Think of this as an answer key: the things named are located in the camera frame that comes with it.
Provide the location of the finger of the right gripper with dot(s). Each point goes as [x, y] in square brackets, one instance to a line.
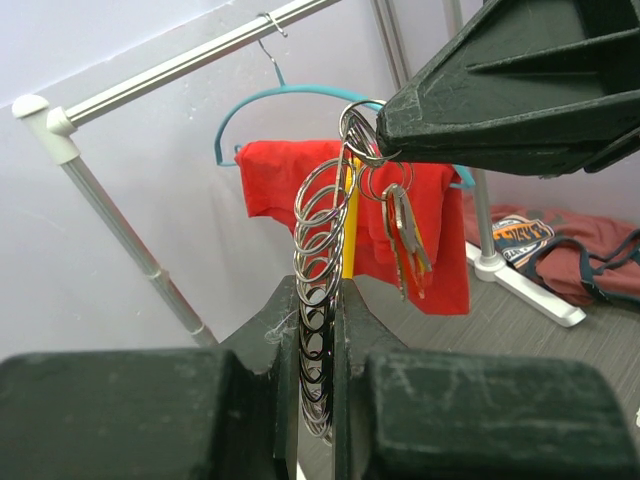
[525, 88]

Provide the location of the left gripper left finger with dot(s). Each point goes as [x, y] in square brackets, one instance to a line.
[223, 412]

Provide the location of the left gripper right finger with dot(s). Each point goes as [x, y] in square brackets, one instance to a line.
[403, 413]

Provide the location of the metal numbered keyring organizer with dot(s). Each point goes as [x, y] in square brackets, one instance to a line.
[323, 207]

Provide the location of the red shirt on hanger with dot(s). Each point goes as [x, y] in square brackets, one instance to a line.
[272, 172]

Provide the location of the dark red printed shirt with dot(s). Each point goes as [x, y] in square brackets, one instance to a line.
[580, 258]

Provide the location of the white silver clothes rack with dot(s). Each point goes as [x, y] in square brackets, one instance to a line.
[66, 283]

